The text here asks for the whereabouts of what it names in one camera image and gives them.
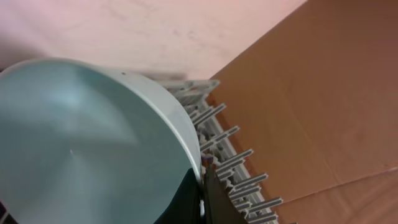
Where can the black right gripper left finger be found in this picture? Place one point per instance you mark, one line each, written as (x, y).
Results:
(185, 205)

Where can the grey dishwasher rack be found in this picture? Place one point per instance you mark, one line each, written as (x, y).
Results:
(217, 151)

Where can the light blue bowl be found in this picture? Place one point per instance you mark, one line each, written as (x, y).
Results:
(84, 144)

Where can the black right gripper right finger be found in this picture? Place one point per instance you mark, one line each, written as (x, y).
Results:
(219, 209)

